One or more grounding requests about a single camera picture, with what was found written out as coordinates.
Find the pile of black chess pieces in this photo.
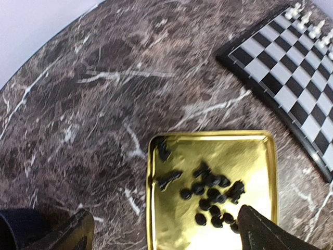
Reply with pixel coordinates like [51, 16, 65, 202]
[152, 136, 245, 234]

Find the gold square tray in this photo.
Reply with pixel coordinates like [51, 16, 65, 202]
[146, 130, 278, 249]

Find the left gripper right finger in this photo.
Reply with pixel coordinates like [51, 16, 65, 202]
[238, 205, 317, 250]

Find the white chess pieces row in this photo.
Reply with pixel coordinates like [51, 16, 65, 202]
[283, 3, 332, 61]

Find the black silver chess board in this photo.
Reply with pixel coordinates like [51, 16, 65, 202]
[215, 5, 332, 182]

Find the dark blue mug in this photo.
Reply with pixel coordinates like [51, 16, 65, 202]
[1, 209, 39, 249]

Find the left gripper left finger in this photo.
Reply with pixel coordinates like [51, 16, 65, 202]
[25, 209, 94, 250]

